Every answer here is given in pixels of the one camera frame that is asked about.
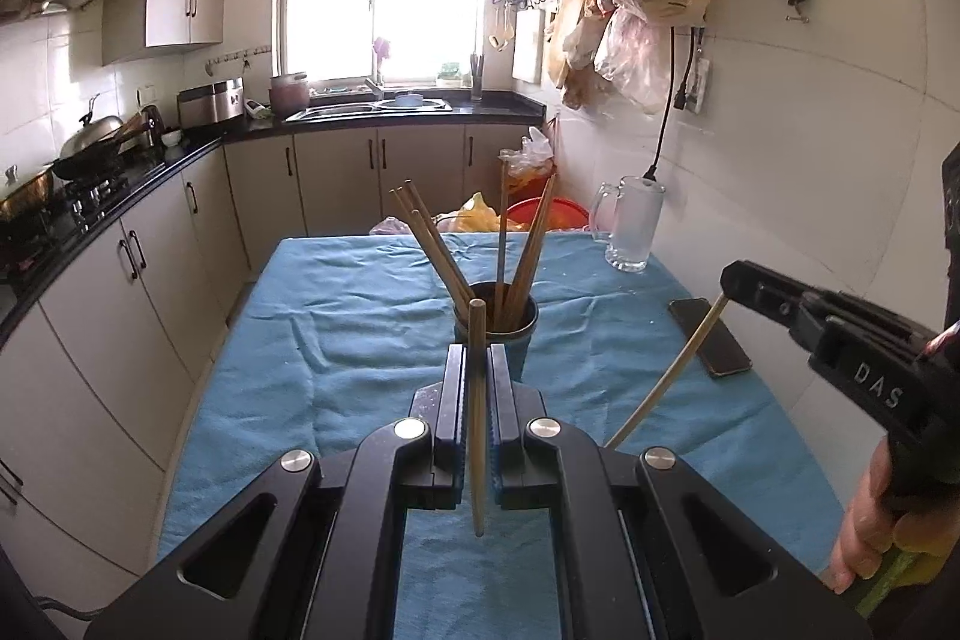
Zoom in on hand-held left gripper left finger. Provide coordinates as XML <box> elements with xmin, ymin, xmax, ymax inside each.
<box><xmin>84</xmin><ymin>344</ymin><xmax>470</xmax><ymax>640</ymax></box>

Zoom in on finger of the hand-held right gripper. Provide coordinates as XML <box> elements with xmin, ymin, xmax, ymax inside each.
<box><xmin>718</xmin><ymin>259</ymin><xmax>812</xmax><ymax>361</ymax></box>

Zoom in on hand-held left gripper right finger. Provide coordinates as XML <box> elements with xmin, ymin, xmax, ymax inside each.
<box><xmin>487</xmin><ymin>344</ymin><xmax>877</xmax><ymax>640</ymax></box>

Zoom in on wooden chopstick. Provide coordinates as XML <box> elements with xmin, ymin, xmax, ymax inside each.
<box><xmin>602</xmin><ymin>293</ymin><xmax>730</xmax><ymax>452</ymax></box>
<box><xmin>468</xmin><ymin>298</ymin><xmax>490</xmax><ymax>538</ymax></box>

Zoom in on dark grey cup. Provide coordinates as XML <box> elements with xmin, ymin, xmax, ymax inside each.
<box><xmin>451</xmin><ymin>281</ymin><xmax>540</xmax><ymax>380</ymax></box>

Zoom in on bunch of chopsticks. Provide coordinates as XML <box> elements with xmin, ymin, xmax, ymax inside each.
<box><xmin>388</xmin><ymin>148</ymin><xmax>560</xmax><ymax>339</ymax></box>

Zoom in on person's right hand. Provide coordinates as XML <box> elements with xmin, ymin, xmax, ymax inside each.
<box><xmin>827</xmin><ymin>436</ymin><xmax>960</xmax><ymax>596</ymax></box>

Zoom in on black smartphone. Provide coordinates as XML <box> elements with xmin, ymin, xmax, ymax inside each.
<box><xmin>667</xmin><ymin>296</ymin><xmax>754</xmax><ymax>379</ymax></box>

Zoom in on blue tablecloth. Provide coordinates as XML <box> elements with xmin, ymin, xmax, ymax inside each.
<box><xmin>154</xmin><ymin>231</ymin><xmax>850</xmax><ymax>640</ymax></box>

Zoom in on clear glass mug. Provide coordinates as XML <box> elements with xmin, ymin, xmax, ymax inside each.
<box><xmin>588</xmin><ymin>175</ymin><xmax>667</xmax><ymax>274</ymax></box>

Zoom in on yellow plastic bag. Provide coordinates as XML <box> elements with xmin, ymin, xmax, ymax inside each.
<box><xmin>441</xmin><ymin>191</ymin><xmax>512</xmax><ymax>235</ymax></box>

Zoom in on red plastic basin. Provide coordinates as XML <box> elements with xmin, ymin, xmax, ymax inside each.
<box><xmin>506</xmin><ymin>197</ymin><xmax>591</xmax><ymax>235</ymax></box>

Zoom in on white power strip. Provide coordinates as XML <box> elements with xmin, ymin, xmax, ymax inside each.
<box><xmin>685</xmin><ymin>55</ymin><xmax>711</xmax><ymax>114</ymax></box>

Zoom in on orange bag on floor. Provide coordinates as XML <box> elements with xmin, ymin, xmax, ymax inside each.
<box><xmin>499</xmin><ymin>125</ymin><xmax>560</xmax><ymax>200</ymax></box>

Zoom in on pink hanging plastic bag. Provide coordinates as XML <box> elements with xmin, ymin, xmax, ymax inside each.
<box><xmin>591</xmin><ymin>5</ymin><xmax>677</xmax><ymax>114</ymax></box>

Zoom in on black countertop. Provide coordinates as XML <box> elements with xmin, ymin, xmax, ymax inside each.
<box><xmin>0</xmin><ymin>89</ymin><xmax>546</xmax><ymax>345</ymax></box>

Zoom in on round plate in sink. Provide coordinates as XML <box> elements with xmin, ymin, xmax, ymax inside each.
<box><xmin>375</xmin><ymin>92</ymin><xmax>452</xmax><ymax>112</ymax></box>

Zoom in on steel sink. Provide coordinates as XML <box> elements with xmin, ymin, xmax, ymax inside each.
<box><xmin>286</xmin><ymin>95</ymin><xmax>455</xmax><ymax>122</ymax></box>

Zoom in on white cutting board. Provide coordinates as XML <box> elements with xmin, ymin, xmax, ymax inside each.
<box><xmin>511</xmin><ymin>8</ymin><xmax>546</xmax><ymax>86</ymax></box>

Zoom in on brown clay pot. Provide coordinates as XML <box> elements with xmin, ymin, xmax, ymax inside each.
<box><xmin>268</xmin><ymin>71</ymin><xmax>311</xmax><ymax>115</ymax></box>

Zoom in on cream lower cabinets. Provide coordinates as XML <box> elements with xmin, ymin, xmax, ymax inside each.
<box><xmin>0</xmin><ymin>121</ymin><xmax>557</xmax><ymax>615</ymax></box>

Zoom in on stainless steel box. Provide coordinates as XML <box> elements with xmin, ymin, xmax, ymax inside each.
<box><xmin>177</xmin><ymin>77</ymin><xmax>248</xmax><ymax>130</ymax></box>

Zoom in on electric kettle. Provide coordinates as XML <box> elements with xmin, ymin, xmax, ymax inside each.
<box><xmin>138</xmin><ymin>103</ymin><xmax>164</xmax><ymax>151</ymax></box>

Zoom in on gas stove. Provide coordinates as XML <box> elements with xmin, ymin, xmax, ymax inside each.
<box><xmin>0</xmin><ymin>173</ymin><xmax>130</xmax><ymax>245</ymax></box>

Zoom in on black wok with lid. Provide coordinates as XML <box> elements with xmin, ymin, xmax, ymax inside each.
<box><xmin>51</xmin><ymin>94</ymin><xmax>151</xmax><ymax>182</ymax></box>

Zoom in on steel cooking pot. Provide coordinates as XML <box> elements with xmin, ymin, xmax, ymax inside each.
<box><xmin>0</xmin><ymin>164</ymin><xmax>58</xmax><ymax>223</ymax></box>

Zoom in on black power cable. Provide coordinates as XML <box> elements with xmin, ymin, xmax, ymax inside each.
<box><xmin>640</xmin><ymin>25</ymin><xmax>696</xmax><ymax>185</ymax></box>

